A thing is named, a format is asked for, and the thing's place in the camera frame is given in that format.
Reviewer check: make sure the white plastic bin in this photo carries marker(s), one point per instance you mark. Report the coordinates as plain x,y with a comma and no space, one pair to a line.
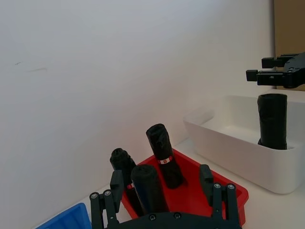
238,152

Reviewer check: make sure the black bag roll, white label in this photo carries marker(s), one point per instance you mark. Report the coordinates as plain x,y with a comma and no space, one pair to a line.
164,148

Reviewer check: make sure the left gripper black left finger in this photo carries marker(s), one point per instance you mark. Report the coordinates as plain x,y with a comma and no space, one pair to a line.
116,188

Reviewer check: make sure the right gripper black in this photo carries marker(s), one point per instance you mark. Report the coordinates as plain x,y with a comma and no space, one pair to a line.
296,71

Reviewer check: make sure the brown board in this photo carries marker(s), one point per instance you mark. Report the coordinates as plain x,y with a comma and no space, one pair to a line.
289,26

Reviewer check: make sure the thin black roll, red label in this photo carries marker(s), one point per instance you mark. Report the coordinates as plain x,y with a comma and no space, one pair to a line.
121,159

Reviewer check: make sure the red plastic tray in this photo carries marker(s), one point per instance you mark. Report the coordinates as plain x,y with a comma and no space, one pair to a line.
193,190

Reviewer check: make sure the thick black bag roll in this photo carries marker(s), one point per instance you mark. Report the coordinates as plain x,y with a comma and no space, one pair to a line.
149,188

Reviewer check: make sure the black bag roll without label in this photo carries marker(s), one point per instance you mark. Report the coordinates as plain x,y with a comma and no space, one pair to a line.
272,119

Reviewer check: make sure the blue plastic tray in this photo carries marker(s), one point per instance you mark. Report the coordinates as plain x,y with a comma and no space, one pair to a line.
71,218

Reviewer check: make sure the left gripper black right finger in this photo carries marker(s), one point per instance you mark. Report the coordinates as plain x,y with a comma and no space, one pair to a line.
206,179

